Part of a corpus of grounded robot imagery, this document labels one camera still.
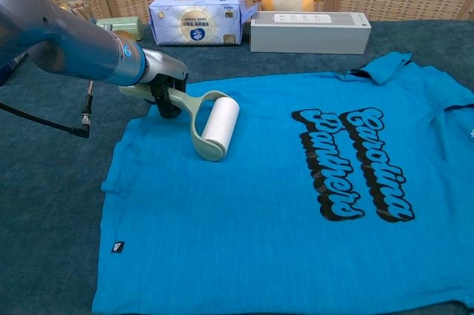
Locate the green white lint roller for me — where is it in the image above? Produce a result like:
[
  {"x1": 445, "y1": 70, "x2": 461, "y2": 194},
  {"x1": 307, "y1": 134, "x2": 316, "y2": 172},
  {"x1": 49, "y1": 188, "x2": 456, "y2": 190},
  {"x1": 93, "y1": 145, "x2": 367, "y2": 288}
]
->
[{"x1": 118, "y1": 84, "x2": 241, "y2": 162}]

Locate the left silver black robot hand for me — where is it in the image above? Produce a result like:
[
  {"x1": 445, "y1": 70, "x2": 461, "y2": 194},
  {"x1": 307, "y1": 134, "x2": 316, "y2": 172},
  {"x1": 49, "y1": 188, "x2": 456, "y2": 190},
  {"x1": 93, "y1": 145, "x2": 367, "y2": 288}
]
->
[{"x1": 141, "y1": 47, "x2": 190, "y2": 121}]

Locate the clear plastic jar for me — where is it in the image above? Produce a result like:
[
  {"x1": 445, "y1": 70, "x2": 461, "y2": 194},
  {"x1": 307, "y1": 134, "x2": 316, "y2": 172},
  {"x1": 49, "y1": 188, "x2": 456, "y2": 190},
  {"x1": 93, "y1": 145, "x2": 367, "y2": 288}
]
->
[{"x1": 60, "y1": 0, "x2": 96, "y2": 24}]

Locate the blue white tissue pack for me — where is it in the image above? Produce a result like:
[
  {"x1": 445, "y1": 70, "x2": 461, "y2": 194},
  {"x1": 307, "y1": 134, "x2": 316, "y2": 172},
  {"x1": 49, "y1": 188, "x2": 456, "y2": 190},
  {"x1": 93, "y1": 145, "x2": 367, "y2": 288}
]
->
[{"x1": 147, "y1": 0, "x2": 261, "y2": 47}]

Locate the blue printed T-shirt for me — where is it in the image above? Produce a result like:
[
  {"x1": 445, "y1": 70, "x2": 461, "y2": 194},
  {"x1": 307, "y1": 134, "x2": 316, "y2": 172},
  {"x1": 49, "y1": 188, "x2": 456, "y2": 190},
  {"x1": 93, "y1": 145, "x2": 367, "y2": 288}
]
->
[{"x1": 91, "y1": 52, "x2": 474, "y2": 315}]

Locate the grey power strip box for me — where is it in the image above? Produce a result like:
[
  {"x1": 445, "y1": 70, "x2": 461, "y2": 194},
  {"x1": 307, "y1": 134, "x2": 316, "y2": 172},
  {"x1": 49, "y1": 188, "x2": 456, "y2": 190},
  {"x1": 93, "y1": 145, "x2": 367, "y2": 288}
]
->
[{"x1": 248, "y1": 10, "x2": 373, "y2": 56}]

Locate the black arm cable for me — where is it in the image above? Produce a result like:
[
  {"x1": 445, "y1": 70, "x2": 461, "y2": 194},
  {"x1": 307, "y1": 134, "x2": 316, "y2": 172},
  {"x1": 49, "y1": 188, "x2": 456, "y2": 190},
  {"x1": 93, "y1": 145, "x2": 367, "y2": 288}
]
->
[{"x1": 0, "y1": 78, "x2": 94, "y2": 139}]

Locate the dark blue table cover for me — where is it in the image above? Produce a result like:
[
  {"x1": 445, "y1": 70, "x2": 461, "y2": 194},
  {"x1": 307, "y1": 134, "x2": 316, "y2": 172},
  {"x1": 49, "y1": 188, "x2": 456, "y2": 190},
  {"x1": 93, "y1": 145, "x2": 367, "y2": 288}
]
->
[{"x1": 0, "y1": 19, "x2": 474, "y2": 315}]

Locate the light green case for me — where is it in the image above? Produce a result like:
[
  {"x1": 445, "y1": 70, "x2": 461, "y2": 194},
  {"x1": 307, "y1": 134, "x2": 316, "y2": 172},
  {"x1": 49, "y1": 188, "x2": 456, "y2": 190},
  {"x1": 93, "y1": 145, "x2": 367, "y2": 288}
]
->
[{"x1": 96, "y1": 16, "x2": 145, "y2": 43}]

